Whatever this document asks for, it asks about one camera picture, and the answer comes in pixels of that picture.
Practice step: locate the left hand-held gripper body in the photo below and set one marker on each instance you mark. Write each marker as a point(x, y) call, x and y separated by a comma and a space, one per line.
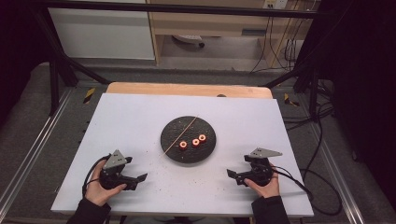
point(113, 171)

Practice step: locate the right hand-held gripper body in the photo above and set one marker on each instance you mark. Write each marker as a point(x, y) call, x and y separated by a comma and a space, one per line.
point(260, 169)

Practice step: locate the black round plate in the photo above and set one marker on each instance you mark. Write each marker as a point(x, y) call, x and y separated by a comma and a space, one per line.
point(190, 154)

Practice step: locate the person's right hand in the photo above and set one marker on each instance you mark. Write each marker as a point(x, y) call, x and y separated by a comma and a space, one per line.
point(264, 189)

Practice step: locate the person's left hand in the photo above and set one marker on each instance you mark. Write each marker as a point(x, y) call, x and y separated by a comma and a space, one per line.
point(98, 189)

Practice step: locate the scattered food crumbs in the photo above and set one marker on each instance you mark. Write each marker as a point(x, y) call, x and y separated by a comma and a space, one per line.
point(162, 169)

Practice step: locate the person's legs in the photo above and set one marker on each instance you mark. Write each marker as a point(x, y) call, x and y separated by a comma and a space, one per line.
point(180, 220)

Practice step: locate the yellow black striped tape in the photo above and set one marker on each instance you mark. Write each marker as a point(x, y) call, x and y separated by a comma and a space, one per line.
point(291, 100)
point(89, 95)

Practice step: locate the wooden table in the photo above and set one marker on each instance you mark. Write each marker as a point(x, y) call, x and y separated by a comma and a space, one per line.
point(186, 89)

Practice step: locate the white cabinet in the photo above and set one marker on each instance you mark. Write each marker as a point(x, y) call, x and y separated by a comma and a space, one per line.
point(102, 34)

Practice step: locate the white chair base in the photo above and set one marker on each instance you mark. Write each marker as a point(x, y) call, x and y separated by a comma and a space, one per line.
point(188, 39)

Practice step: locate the light wooden desk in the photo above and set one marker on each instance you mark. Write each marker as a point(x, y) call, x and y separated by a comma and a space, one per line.
point(218, 26)

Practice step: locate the black curtain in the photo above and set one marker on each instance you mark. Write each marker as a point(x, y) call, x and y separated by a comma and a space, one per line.
point(15, 40)
point(364, 77)

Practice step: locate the aluminium floor rail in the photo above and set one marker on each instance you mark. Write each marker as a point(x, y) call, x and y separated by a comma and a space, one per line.
point(34, 146)
point(339, 177)

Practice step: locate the white wall outlet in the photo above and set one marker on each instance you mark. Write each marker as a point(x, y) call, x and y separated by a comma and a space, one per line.
point(275, 3)

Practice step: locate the black metal frame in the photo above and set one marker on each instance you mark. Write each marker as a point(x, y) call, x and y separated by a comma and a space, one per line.
point(174, 8)

